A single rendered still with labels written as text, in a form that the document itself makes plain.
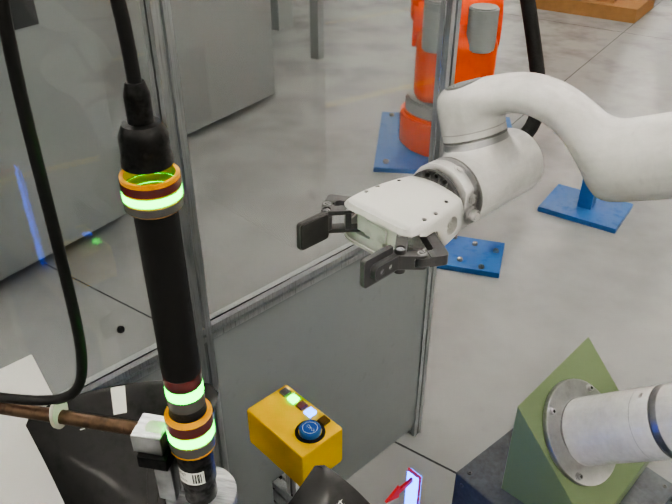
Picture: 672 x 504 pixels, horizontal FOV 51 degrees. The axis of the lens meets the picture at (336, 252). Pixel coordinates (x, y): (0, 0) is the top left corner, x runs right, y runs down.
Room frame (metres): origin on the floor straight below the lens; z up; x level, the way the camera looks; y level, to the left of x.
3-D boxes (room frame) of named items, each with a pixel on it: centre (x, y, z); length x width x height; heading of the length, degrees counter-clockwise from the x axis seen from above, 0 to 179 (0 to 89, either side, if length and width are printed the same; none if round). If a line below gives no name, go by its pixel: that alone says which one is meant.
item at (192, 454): (0.45, 0.13, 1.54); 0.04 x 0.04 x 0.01
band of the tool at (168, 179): (0.45, 0.13, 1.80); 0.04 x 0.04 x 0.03
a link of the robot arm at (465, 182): (0.70, -0.12, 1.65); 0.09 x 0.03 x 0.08; 44
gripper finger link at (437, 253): (0.60, -0.09, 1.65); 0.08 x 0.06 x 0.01; 40
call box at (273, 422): (0.91, 0.08, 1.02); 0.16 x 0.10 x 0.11; 44
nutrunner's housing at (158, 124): (0.45, 0.13, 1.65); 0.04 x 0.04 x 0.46
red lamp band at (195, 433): (0.45, 0.13, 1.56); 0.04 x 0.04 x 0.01
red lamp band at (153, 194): (0.45, 0.13, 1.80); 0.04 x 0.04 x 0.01
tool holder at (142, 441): (0.45, 0.14, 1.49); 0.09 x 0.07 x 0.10; 79
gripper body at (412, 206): (0.66, -0.08, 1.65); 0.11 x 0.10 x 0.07; 134
